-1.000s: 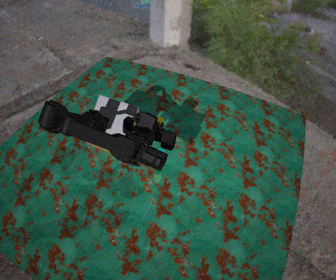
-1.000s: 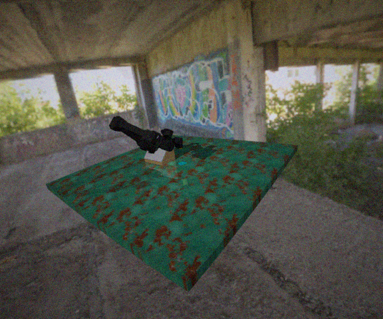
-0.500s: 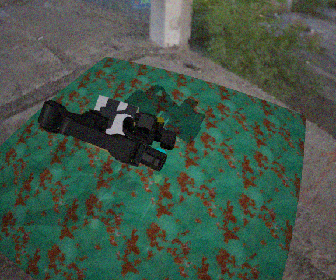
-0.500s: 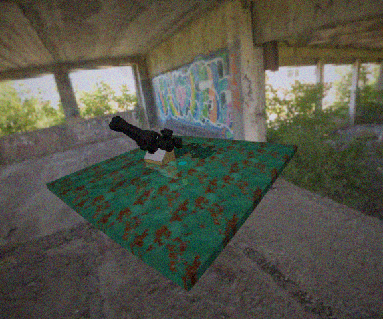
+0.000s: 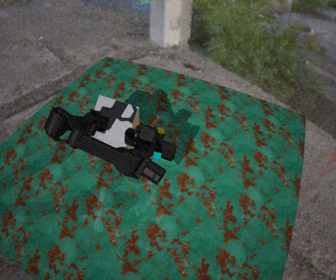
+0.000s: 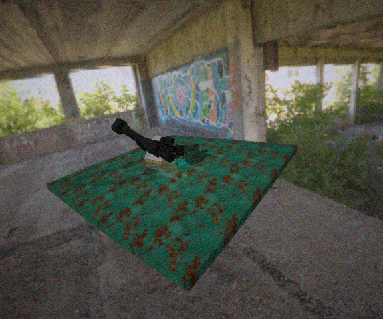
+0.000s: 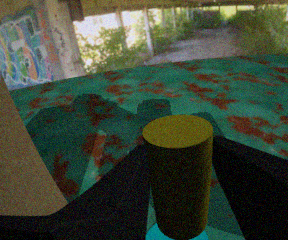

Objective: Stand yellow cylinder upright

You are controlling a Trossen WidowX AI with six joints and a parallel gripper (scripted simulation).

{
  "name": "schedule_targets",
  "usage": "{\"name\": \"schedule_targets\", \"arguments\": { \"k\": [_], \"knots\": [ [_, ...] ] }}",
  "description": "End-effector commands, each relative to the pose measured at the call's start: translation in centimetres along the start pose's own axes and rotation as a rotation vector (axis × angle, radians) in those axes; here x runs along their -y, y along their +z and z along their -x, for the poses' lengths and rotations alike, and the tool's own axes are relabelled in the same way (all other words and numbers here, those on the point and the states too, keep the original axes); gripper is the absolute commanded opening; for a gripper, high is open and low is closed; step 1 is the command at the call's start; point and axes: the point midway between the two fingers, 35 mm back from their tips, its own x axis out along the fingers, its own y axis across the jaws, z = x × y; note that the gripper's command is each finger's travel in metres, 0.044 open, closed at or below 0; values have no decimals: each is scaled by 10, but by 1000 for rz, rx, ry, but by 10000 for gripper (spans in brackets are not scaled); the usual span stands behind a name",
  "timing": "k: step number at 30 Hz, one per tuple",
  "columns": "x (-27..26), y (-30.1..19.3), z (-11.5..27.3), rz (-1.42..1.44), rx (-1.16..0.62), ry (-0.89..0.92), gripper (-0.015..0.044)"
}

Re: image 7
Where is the yellow tall cylinder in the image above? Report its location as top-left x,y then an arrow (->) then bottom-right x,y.
143,115 -> 212,240

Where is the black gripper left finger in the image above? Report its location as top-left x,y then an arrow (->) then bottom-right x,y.
0,144 -> 151,240

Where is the cyan circle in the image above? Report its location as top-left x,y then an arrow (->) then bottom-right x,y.
145,223 -> 209,240

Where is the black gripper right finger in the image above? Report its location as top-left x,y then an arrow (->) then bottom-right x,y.
212,136 -> 288,240

